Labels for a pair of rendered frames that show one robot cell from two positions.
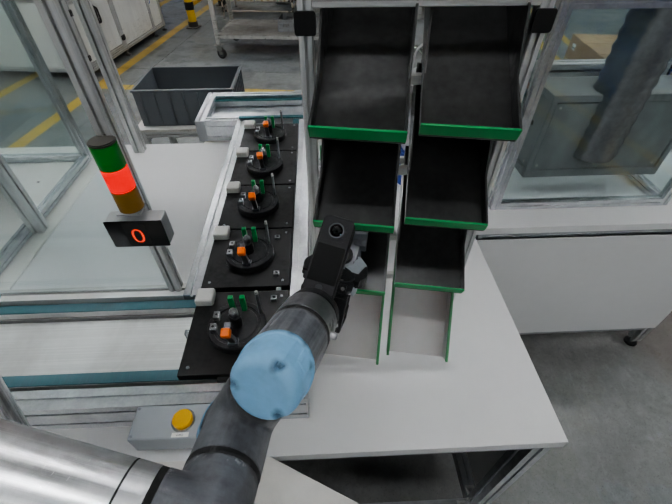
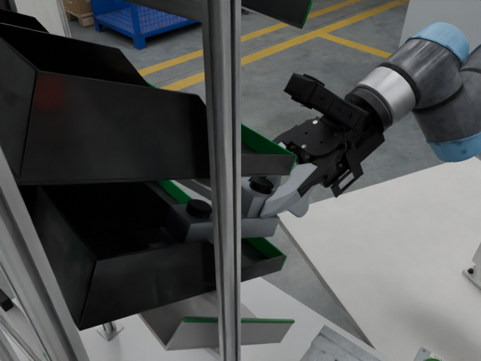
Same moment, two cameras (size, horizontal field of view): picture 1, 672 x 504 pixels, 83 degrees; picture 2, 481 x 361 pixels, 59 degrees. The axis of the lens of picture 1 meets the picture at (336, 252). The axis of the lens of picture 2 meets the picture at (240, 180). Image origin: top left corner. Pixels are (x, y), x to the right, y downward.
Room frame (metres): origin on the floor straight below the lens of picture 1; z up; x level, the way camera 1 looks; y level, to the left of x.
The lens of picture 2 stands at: (0.80, 0.24, 1.63)
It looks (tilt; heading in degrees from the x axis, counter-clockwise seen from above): 38 degrees down; 222
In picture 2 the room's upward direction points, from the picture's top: straight up
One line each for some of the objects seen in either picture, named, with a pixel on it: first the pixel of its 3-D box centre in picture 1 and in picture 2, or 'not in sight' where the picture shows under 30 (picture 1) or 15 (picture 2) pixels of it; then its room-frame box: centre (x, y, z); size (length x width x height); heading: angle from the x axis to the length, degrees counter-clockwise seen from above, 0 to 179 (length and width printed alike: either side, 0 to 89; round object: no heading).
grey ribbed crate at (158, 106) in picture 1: (193, 95); not in sight; (2.56, 0.95, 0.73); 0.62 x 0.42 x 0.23; 93
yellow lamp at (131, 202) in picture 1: (127, 197); not in sight; (0.65, 0.44, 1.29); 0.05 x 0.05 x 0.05
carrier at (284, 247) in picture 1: (248, 245); not in sight; (0.80, 0.25, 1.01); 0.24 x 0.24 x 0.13; 3
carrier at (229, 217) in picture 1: (256, 194); not in sight; (1.04, 0.26, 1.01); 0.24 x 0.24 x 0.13; 3
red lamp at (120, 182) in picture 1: (118, 177); not in sight; (0.65, 0.44, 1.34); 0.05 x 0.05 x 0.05
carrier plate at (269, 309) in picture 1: (239, 330); not in sight; (0.54, 0.24, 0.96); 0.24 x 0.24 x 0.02; 3
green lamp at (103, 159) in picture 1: (107, 154); not in sight; (0.65, 0.44, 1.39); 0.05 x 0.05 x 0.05
